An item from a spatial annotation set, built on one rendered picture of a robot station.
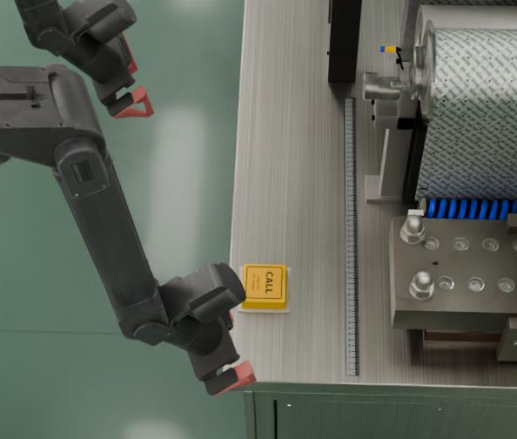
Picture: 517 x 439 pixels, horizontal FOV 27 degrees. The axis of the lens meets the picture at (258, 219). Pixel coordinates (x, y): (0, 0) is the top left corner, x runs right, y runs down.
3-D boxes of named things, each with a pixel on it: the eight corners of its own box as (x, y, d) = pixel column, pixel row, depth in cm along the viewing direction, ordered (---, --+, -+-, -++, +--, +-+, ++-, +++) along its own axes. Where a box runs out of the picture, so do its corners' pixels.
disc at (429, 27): (418, 67, 164) (429, -4, 151) (421, 67, 164) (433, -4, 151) (422, 146, 156) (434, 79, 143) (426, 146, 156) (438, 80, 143)
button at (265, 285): (243, 270, 177) (243, 262, 175) (286, 271, 177) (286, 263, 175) (241, 308, 173) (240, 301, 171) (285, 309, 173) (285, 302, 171)
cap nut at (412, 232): (399, 223, 166) (402, 207, 162) (424, 224, 166) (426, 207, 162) (400, 244, 164) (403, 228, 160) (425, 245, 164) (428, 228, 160)
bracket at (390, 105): (362, 178, 186) (374, 61, 161) (400, 179, 186) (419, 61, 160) (363, 203, 184) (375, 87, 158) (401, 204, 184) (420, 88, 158)
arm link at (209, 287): (108, 276, 135) (127, 335, 130) (182, 228, 132) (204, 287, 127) (162, 302, 145) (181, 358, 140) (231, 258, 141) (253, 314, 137)
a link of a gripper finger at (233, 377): (260, 339, 153) (226, 323, 145) (278, 383, 149) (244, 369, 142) (222, 362, 155) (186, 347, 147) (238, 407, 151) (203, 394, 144)
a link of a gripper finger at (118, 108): (158, 81, 179) (125, 55, 171) (171, 113, 175) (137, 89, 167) (126, 104, 181) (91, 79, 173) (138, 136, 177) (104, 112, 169)
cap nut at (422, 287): (408, 278, 161) (412, 263, 157) (433, 279, 161) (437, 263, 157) (409, 300, 159) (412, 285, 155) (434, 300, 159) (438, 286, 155)
